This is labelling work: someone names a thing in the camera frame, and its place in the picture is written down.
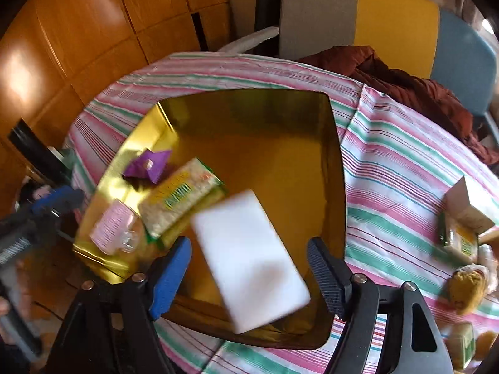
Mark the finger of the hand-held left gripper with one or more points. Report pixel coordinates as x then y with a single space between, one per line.
58 198
35 148

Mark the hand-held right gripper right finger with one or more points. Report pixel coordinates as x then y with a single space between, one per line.
327 276

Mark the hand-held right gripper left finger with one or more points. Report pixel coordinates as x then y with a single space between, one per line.
169 276

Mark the white sponge block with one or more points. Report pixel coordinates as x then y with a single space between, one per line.
249 261

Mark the gold cardboard box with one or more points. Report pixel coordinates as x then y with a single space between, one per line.
273 156

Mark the cream cardboard box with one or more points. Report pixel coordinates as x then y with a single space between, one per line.
466 202

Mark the pink label packet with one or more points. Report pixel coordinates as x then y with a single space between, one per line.
113 224

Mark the green yellow snack packet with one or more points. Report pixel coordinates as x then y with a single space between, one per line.
460 243
179 198

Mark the purple packet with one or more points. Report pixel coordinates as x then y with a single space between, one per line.
146 165

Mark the striped tablecloth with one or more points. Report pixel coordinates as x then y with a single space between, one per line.
390 187

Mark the wooden panelled cabinet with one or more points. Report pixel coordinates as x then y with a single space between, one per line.
78 27

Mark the yellow cloth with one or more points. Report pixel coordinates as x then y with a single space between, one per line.
466 290

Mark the red-brown jacket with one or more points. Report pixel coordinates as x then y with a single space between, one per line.
413 89

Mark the grey yellow blue chair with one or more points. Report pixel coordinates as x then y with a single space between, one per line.
393 19

